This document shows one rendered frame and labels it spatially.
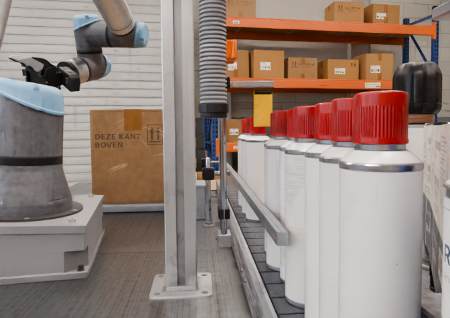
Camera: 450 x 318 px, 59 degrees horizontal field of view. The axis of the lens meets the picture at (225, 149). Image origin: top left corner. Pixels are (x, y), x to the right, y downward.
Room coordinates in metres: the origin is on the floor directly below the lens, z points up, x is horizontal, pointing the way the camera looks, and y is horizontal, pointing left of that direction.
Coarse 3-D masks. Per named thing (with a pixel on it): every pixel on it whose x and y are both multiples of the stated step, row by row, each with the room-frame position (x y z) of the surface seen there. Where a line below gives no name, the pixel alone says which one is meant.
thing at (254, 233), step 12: (228, 180) 1.39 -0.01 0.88; (228, 192) 1.13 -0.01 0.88; (240, 216) 0.81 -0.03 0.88; (240, 228) 0.73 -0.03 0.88; (252, 228) 0.71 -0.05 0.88; (264, 228) 0.71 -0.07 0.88; (252, 240) 0.64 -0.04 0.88; (264, 240) 0.64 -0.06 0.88; (252, 252) 0.57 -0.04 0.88; (264, 252) 0.57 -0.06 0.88; (264, 264) 0.52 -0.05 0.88; (264, 276) 0.48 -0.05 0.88; (276, 276) 0.48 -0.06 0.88; (276, 288) 0.44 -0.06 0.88; (276, 300) 0.41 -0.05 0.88; (276, 312) 0.42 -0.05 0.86; (288, 312) 0.38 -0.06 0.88; (300, 312) 0.38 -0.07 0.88
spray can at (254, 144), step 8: (256, 128) 0.77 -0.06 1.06; (264, 128) 0.77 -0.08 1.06; (256, 136) 0.77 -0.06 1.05; (264, 136) 0.77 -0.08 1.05; (248, 144) 0.77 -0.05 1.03; (256, 144) 0.76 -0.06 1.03; (248, 152) 0.77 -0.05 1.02; (256, 152) 0.76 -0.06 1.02; (248, 160) 0.77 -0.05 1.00; (256, 160) 0.76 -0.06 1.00; (248, 168) 0.77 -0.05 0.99; (256, 168) 0.76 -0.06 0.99; (248, 176) 0.77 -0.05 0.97; (256, 176) 0.76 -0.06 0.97; (248, 184) 0.77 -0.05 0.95; (256, 184) 0.76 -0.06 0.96; (256, 192) 0.76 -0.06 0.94; (264, 192) 0.76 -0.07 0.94; (264, 200) 0.76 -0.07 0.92; (248, 208) 0.77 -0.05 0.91; (248, 216) 0.77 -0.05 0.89; (256, 216) 0.76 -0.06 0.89
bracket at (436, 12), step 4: (444, 4) 0.26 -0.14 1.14; (448, 4) 0.26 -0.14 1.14; (436, 8) 0.27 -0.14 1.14; (440, 8) 0.27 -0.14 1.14; (444, 8) 0.26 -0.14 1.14; (448, 8) 0.26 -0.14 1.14; (432, 12) 0.28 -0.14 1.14; (436, 12) 0.27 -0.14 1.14; (440, 12) 0.27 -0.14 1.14; (444, 12) 0.26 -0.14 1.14; (448, 12) 0.26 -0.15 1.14; (432, 16) 0.28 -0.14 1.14; (436, 16) 0.27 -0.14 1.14; (440, 16) 0.27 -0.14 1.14; (444, 16) 0.27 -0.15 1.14; (448, 16) 0.27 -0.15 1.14; (436, 20) 0.28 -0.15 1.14; (440, 20) 0.28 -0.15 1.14; (444, 20) 0.28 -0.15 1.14; (448, 20) 0.28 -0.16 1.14
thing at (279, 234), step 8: (232, 176) 0.87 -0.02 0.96; (240, 184) 0.71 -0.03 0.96; (248, 192) 0.62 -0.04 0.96; (248, 200) 0.59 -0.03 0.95; (256, 200) 0.55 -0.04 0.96; (256, 208) 0.51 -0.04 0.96; (264, 208) 0.49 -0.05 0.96; (264, 216) 0.45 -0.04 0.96; (272, 216) 0.45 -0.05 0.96; (264, 224) 0.45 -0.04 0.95; (272, 224) 0.41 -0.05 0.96; (280, 224) 0.41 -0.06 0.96; (272, 232) 0.40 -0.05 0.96; (280, 232) 0.38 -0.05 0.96; (288, 232) 0.38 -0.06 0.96; (280, 240) 0.38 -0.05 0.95; (288, 240) 0.38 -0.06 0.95
